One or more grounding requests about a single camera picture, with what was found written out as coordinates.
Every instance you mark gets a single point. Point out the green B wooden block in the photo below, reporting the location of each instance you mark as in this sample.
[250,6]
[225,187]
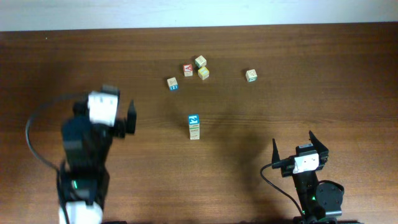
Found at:
[194,126]

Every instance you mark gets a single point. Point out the red A wooden block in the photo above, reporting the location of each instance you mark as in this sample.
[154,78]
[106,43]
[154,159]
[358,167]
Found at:
[187,70]

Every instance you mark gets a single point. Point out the blue H wooden block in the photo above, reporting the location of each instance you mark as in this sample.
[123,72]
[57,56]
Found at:
[173,84]

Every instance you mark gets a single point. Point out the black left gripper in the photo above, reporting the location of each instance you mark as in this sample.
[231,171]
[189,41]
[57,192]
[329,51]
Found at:
[131,116]

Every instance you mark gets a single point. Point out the bird picture wooden block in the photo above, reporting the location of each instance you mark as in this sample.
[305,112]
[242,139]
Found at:
[193,119]

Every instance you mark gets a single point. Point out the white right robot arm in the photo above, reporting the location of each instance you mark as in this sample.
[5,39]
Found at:
[319,200]

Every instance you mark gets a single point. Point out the green V wooden block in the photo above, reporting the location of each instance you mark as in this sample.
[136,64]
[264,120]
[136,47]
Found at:
[251,75]

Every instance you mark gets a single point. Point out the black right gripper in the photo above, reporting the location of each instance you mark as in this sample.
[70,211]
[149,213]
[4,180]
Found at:
[323,155]

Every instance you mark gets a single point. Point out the plain top wooden block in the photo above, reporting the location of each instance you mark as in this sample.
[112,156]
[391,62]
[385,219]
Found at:
[200,61]

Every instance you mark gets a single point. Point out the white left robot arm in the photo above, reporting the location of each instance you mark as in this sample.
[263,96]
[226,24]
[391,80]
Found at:
[83,179]

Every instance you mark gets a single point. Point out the yellow top wooden block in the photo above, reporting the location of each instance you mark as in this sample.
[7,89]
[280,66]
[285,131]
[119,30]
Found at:
[203,73]

